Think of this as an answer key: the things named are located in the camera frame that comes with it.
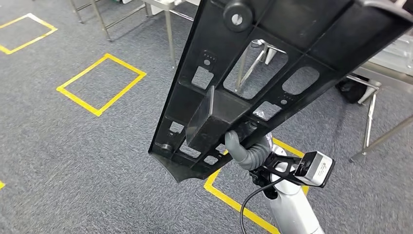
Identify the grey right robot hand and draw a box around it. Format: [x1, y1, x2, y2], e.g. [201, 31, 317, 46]
[224, 130, 274, 171]

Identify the black plastic plate frame part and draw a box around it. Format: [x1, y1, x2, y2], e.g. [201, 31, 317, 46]
[148, 0, 413, 183]

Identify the stainless steel workbench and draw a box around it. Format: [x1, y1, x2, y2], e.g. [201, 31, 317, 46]
[347, 32, 413, 163]

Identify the black lumpy object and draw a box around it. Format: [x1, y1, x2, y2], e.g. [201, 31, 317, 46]
[335, 77, 369, 105]

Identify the stainless steel side table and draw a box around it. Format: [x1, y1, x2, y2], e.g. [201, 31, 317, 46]
[142, 0, 202, 69]

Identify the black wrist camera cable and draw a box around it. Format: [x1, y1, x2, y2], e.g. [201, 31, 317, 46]
[239, 177, 284, 234]

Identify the pale wrist camera on bracket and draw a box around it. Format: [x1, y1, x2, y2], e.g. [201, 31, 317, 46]
[250, 151, 336, 189]

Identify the steel table frame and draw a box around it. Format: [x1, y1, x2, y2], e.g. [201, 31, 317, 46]
[69, 0, 152, 42]

